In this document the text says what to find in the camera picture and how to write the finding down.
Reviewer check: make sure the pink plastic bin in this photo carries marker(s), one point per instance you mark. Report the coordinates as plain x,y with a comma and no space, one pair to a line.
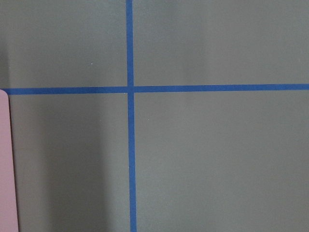
8,207

